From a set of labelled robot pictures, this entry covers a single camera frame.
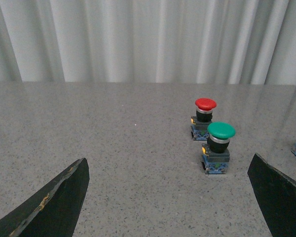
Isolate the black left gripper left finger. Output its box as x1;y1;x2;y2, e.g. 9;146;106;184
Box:
0;158;89;237

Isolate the red mushroom push button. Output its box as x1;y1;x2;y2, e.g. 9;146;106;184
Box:
190;98;217;141

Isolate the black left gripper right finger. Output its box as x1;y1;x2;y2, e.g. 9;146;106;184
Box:
247;153;296;237

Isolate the white pleated curtain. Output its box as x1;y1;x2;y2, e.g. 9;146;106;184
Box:
0;0;296;85

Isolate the green mushroom push button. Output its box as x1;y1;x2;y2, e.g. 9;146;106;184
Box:
202;121;236;174

